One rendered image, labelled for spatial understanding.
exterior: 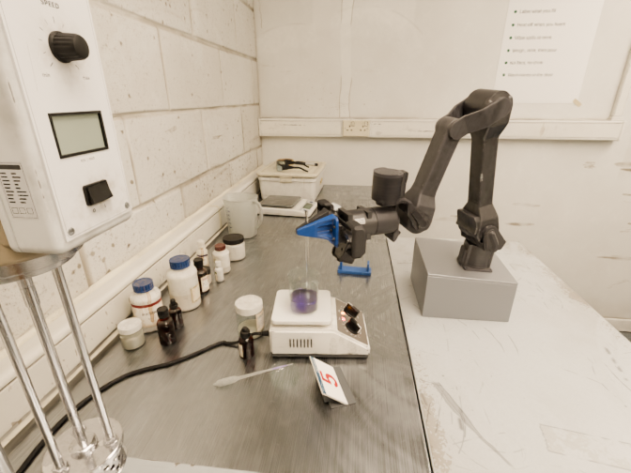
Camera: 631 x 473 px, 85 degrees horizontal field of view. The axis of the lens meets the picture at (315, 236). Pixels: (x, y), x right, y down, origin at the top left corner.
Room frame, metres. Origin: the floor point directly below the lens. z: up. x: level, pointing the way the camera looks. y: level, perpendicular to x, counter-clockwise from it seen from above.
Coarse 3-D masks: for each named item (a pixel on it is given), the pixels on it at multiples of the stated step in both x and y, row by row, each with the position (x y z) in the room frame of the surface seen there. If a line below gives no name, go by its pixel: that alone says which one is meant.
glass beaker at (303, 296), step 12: (288, 276) 0.60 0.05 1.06; (300, 276) 0.63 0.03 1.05; (312, 276) 0.63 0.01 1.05; (288, 288) 0.60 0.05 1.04; (300, 288) 0.57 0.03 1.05; (312, 288) 0.58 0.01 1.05; (300, 300) 0.57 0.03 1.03; (312, 300) 0.58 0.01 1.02; (300, 312) 0.57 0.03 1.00; (312, 312) 0.58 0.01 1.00
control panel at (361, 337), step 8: (336, 304) 0.65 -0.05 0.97; (344, 304) 0.67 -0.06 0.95; (336, 312) 0.62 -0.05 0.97; (344, 312) 0.64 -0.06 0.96; (360, 312) 0.67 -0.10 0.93; (344, 320) 0.60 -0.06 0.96; (360, 320) 0.63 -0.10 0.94; (344, 328) 0.58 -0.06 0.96; (352, 336) 0.56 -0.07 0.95; (360, 336) 0.58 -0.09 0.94
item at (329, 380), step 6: (318, 360) 0.52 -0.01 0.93; (318, 366) 0.50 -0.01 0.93; (324, 366) 0.51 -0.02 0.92; (330, 366) 0.52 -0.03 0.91; (324, 372) 0.49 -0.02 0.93; (330, 372) 0.50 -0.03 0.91; (324, 378) 0.47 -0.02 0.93; (330, 378) 0.48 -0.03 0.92; (324, 384) 0.45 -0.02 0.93; (330, 384) 0.46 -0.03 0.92; (336, 384) 0.48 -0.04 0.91; (330, 390) 0.45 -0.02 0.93; (336, 390) 0.46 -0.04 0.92; (336, 396) 0.44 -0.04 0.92; (342, 396) 0.45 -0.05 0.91
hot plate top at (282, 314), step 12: (276, 300) 0.63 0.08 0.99; (288, 300) 0.63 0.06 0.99; (324, 300) 0.63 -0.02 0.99; (276, 312) 0.59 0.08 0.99; (288, 312) 0.59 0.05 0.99; (324, 312) 0.59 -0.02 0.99; (276, 324) 0.56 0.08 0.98; (288, 324) 0.56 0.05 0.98; (300, 324) 0.56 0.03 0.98; (312, 324) 0.56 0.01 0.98; (324, 324) 0.56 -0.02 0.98
